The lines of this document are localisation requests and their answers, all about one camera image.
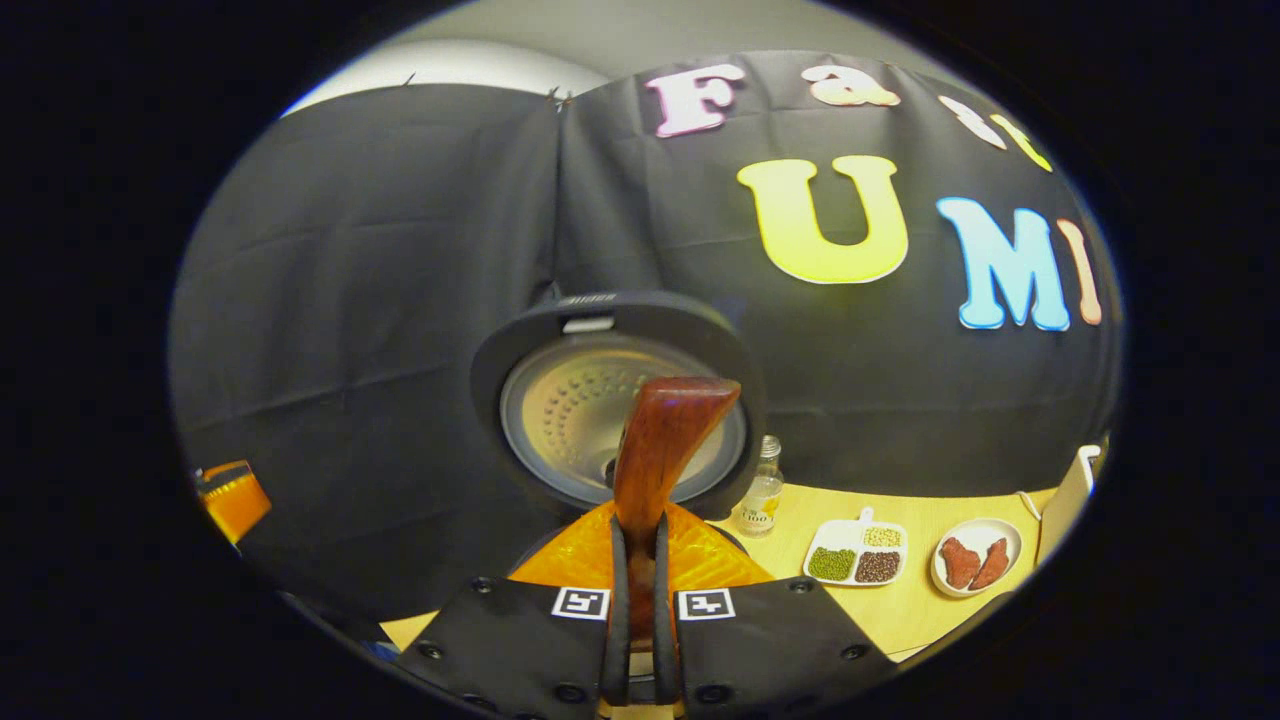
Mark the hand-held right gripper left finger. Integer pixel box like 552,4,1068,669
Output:
395,500,633,720

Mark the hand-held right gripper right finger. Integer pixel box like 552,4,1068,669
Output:
655,500,901,713

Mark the brown wooden spoon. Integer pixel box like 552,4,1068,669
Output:
612,376,743,651

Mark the black and silver rice cooker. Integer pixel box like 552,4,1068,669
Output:
470,290,769,583

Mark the small clear glass bottle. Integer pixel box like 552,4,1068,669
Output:
738,435,786,538

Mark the white divided dish of beans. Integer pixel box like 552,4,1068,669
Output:
803,507,909,588

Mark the round white plate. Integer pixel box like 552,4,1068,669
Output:
930,517,1024,599

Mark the white toaster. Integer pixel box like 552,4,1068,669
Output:
1035,445,1104,566

